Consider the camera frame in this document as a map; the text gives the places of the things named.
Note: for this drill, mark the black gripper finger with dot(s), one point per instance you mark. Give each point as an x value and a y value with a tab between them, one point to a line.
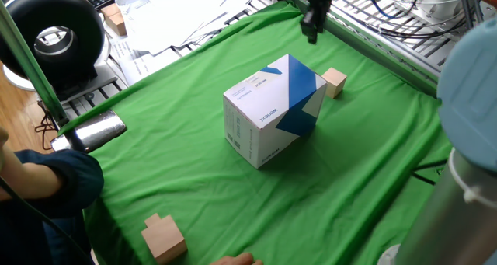
308	30
320	22

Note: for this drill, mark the medium wooden cube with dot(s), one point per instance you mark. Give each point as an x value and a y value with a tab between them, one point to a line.
334	82

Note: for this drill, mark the white and blue cardboard box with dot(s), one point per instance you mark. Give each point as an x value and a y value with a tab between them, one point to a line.
272	109

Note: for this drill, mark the small wooden cube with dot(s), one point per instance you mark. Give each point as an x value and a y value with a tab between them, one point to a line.
152	220

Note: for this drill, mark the large wooden block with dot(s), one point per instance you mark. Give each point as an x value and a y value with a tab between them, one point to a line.
165	239

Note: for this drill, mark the silver UR5 robot arm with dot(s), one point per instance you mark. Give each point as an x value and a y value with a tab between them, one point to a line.
466	102

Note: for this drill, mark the person's right hand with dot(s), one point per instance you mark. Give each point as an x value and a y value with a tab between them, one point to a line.
237	260

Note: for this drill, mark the pile of white papers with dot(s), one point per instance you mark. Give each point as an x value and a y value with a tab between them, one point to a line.
182	16

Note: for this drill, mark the printed white paper sheet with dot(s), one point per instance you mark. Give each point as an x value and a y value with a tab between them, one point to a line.
143	61

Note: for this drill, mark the spare wooden block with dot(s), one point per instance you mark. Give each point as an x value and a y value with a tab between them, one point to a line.
117	24
110	9

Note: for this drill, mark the green cloth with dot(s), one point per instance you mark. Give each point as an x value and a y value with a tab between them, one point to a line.
194	199

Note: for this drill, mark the white device stand base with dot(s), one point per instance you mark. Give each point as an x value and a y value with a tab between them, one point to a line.
99	78

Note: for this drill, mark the shiny metal cylinder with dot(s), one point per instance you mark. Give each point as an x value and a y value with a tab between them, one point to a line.
93	131

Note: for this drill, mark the person's torso in navy jacket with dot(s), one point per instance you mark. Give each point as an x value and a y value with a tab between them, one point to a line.
74	179

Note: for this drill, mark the person's head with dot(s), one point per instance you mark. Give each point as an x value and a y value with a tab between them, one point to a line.
27	179

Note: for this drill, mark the aluminium table edge rail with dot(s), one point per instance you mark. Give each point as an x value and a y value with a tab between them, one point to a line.
369	47

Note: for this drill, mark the green-tinted aluminium frame post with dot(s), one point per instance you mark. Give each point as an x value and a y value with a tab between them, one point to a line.
31	67

